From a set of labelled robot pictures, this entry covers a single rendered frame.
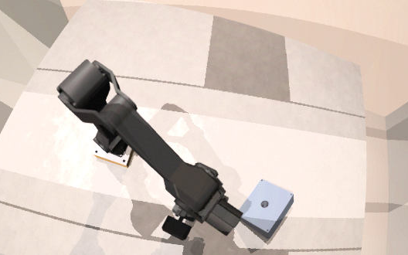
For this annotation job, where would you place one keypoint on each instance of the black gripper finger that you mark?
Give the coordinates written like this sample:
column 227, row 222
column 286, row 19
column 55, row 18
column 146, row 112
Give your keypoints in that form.
column 175, row 208

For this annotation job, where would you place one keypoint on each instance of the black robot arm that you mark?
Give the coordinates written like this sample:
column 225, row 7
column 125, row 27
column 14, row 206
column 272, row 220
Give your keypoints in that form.
column 84, row 92

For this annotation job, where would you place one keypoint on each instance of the dark grey square panel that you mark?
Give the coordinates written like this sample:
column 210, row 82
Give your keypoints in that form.
column 265, row 208

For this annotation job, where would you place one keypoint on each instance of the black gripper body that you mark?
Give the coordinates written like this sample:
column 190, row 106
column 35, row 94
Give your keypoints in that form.
column 176, row 227

